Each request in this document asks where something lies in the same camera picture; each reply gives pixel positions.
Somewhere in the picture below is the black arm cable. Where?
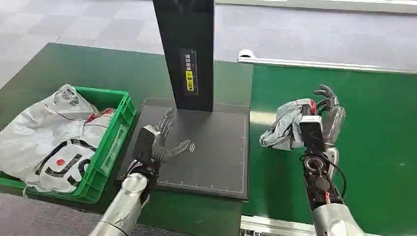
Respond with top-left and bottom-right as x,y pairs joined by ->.
326,159 -> 347,199

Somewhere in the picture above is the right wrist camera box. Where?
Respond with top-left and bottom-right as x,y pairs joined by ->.
299,115 -> 326,152

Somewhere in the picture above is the silver conveyor side rail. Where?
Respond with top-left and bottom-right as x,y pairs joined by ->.
237,49 -> 417,75

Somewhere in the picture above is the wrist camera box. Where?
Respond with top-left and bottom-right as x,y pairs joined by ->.
132,125 -> 161,164
299,115 -> 326,152

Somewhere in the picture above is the dark scanner base plate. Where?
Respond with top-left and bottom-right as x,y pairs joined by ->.
117,97 -> 250,200

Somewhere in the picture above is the grey plastic parcel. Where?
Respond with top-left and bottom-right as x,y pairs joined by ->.
259,98 -> 318,151

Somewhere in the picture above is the white parcel with black print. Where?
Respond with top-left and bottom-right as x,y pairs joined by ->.
0,84 -> 99,194

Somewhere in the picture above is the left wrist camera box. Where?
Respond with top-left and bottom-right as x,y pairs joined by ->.
132,125 -> 161,164

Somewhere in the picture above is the green conveyor belt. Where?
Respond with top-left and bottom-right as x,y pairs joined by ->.
242,63 -> 417,236

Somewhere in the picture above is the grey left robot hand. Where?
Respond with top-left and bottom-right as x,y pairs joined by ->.
150,107 -> 193,164

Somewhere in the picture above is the green plastic crate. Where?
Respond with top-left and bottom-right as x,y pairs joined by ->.
0,86 -> 138,205

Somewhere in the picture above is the black scanner column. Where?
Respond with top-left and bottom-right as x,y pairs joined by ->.
152,0 -> 216,113

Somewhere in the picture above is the silver conveyor end frame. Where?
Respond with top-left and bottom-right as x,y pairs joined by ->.
239,215 -> 384,236

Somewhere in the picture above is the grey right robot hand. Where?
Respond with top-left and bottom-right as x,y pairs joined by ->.
313,84 -> 346,147

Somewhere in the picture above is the white parcel with red print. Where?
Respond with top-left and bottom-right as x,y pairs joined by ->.
82,107 -> 117,148

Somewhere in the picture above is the black and yellow warning label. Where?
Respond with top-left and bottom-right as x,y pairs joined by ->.
179,48 -> 199,96

